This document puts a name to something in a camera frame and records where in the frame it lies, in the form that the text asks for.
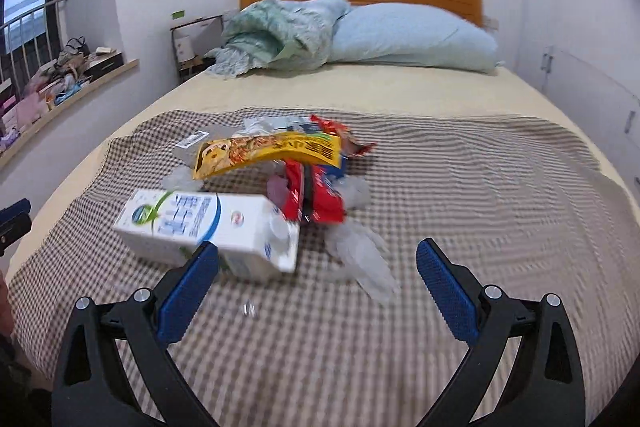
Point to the beige bed sheet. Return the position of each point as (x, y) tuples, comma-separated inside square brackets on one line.
[(375, 87)]

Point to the small clear plastic scrap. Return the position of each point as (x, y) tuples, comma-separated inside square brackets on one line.
[(248, 309)]

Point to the dark handbag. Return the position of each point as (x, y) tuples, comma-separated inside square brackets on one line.
[(75, 47)]

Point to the white milk carton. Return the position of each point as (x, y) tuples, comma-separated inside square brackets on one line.
[(200, 217)]

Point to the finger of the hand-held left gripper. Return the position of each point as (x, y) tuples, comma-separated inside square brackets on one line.
[(15, 227)]

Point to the wooden windowsill ledge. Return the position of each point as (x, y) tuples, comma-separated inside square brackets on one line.
[(100, 79)]

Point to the red wrapper with black stripe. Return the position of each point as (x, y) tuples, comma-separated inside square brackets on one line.
[(320, 197)]

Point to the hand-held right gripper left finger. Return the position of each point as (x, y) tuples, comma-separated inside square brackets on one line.
[(190, 292)]

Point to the red snack packet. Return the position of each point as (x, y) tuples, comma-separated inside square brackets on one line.
[(355, 144)]

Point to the crumpled green floral quilt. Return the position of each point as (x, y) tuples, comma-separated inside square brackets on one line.
[(270, 37)]

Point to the black box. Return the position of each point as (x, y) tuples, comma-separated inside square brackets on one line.
[(105, 63)]

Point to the large clear plastic bag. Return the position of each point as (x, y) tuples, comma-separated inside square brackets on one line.
[(360, 257)]

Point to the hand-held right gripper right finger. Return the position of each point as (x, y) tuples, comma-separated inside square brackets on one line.
[(447, 292)]

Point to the yellow snack packet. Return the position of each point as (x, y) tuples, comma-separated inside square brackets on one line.
[(260, 152)]

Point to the light blue pillow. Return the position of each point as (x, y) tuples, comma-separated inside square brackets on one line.
[(415, 37)]

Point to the metal window railing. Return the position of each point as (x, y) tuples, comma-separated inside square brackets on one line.
[(35, 27)]

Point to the white plastic wrap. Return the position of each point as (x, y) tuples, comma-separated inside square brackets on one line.
[(275, 124)]

